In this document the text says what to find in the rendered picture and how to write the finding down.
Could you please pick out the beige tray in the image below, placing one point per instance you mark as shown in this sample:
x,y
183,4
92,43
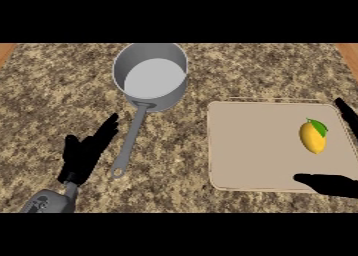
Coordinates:
x,y
270,146

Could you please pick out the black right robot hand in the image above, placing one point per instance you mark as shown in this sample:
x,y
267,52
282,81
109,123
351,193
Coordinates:
x,y
341,185

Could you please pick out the yellow lemon with green leaf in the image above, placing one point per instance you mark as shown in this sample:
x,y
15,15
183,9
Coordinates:
x,y
312,138

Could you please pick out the grey metal saucepan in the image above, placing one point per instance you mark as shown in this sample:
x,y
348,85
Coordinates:
x,y
148,83

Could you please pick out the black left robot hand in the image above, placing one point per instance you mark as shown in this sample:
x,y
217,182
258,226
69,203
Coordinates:
x,y
87,148

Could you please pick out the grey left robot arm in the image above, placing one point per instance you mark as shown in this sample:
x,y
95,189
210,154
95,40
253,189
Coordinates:
x,y
49,201

